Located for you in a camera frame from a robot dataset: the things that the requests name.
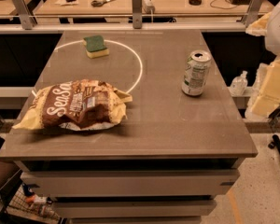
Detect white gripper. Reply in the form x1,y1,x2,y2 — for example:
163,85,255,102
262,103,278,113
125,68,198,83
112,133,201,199
245,2,280,120

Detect brown chip bag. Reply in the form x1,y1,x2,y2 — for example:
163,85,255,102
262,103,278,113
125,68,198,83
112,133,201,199
13,79,133,131

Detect clear plastic bottle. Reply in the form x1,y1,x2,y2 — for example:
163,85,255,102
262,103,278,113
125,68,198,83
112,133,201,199
230,71,248,96

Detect green white soda can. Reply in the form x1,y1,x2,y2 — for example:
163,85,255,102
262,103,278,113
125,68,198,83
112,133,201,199
181,49,211,96

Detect white power strip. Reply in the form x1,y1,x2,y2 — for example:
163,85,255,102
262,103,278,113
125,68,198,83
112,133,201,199
142,0,155,14

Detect green yellow sponge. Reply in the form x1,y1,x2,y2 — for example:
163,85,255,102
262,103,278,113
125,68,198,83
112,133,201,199
83,35,109,59

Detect grey drawer cabinet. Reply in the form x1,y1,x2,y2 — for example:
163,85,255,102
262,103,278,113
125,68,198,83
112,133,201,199
13,157,245,224

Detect metal bracket post right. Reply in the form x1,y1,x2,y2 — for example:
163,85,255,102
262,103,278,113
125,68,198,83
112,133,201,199
242,0,263,26

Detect metal bracket post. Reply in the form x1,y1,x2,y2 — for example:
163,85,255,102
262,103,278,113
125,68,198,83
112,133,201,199
11,0,36,30
132,0,142,29
242,0,263,26

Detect black cable on desk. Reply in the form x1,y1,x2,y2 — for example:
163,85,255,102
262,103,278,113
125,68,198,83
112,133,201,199
209,0,239,10

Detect metal bracket post centre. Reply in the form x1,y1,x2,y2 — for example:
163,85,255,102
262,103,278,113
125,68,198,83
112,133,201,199
132,0,142,29

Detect black-handled scissors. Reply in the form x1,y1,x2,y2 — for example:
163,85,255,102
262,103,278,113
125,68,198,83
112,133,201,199
91,0,116,7

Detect metal bracket post left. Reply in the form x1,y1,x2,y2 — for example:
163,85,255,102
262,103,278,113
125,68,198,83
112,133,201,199
11,0,36,30

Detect wire basket with bottles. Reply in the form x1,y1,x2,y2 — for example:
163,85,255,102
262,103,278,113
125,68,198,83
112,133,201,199
7,183,60,221

